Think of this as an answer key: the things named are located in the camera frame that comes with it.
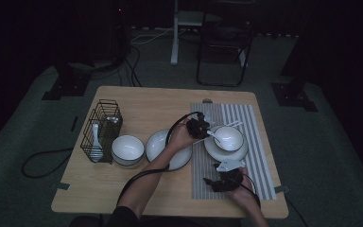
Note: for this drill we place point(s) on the white metal stand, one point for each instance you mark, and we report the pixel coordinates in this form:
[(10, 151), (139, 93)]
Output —
[(175, 47)]

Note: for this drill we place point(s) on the black folding chair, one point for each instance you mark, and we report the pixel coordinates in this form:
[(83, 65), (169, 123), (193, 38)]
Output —
[(227, 33)]

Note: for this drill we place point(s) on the person's right hand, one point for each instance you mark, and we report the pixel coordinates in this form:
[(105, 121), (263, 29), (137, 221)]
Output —
[(245, 195)]

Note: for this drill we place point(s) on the small round grey grommet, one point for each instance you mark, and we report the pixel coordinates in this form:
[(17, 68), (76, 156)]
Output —
[(207, 101)]

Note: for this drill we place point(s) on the white bowl with black rim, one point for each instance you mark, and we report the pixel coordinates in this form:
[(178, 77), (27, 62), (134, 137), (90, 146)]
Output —
[(231, 138), (128, 149)]

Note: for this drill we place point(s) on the grey striped placemat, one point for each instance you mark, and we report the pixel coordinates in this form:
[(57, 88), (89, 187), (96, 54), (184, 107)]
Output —
[(258, 126)]

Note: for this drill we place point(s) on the black tape strip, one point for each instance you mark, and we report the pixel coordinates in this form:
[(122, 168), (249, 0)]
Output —
[(74, 123)]

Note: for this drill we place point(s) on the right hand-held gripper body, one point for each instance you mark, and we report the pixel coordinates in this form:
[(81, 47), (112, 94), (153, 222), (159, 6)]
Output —
[(230, 181)]

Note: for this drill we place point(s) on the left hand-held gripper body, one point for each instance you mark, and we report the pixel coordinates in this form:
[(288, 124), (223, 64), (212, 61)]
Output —
[(195, 126)]

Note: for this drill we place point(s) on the white plate with black rim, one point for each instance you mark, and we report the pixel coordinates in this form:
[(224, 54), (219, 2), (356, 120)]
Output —
[(157, 145), (214, 153)]

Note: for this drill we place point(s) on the person's left hand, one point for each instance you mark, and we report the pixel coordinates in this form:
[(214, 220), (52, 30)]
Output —
[(181, 138)]

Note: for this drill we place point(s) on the bunch of white chopsticks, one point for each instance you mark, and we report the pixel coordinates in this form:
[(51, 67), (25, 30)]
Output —
[(112, 119)]

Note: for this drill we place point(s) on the black stand base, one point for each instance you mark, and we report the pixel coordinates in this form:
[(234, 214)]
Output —
[(67, 86), (291, 96)]

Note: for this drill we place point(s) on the grey tape piece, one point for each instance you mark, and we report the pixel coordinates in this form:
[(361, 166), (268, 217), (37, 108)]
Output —
[(60, 186), (282, 189)]

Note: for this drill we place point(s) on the person's dark clothing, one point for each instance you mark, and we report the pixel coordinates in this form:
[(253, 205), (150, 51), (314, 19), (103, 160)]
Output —
[(186, 223)]

